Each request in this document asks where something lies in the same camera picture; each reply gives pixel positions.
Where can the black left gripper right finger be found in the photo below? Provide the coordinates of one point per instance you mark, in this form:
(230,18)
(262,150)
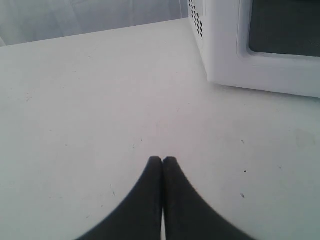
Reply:
(186,215)

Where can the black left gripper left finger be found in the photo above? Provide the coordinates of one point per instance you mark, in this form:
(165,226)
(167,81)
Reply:
(139,215)

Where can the white microwave door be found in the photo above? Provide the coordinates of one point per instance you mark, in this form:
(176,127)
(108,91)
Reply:
(267,45)

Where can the white microwave oven body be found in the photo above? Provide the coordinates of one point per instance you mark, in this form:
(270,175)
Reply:
(197,15)

